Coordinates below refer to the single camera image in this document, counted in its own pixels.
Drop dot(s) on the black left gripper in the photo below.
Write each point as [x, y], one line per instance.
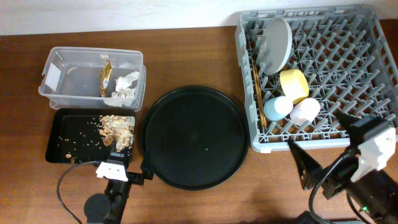
[146, 168]

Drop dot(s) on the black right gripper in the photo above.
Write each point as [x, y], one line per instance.
[331, 175]

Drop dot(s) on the food scraps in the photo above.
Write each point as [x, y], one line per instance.
[117, 128]

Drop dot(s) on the pink cup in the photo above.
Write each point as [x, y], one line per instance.
[306, 110]

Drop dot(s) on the light blue plastic cup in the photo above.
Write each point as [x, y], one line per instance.
[277, 108]

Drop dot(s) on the white tissue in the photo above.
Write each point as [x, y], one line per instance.
[124, 91]

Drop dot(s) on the yellow bowl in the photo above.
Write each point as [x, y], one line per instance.
[294, 85]

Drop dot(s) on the wooden chopstick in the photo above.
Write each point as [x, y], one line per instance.
[259, 99]
[255, 82]

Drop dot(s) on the gold brown snack wrapper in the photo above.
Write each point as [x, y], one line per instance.
[105, 76]

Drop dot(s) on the grey round plate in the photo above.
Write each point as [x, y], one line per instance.
[276, 46]

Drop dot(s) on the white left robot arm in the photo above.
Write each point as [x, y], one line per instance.
[108, 207]

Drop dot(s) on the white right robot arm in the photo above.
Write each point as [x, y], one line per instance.
[375, 194]

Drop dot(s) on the grey dishwasher rack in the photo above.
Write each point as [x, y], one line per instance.
[344, 55]

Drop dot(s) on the round black serving tray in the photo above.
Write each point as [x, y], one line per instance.
[195, 137]

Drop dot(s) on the black rectangular tray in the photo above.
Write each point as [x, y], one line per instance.
[75, 135]

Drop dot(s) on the clear plastic bin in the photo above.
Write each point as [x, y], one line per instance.
[79, 83]

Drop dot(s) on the white label on bin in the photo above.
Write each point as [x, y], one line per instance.
[53, 76]

